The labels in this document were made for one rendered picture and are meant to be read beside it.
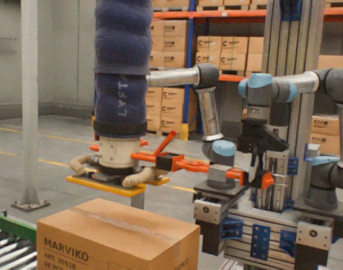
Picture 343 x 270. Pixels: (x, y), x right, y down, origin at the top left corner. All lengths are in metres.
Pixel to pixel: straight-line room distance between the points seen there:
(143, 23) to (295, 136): 0.99
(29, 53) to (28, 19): 0.35
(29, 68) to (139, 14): 3.06
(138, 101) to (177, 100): 7.90
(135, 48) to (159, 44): 8.13
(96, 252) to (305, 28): 1.41
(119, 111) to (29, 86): 3.04
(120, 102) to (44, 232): 0.66
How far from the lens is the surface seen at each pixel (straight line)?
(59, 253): 1.76
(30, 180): 4.67
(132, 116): 1.52
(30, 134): 4.56
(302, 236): 1.83
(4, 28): 12.35
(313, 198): 1.90
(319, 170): 1.88
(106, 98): 1.53
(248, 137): 1.33
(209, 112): 2.06
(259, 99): 1.30
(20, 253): 2.48
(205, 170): 1.40
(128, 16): 1.51
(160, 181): 1.63
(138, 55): 1.52
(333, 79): 1.69
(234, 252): 2.08
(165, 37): 9.57
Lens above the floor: 1.62
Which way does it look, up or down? 9 degrees down
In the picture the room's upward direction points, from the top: 3 degrees clockwise
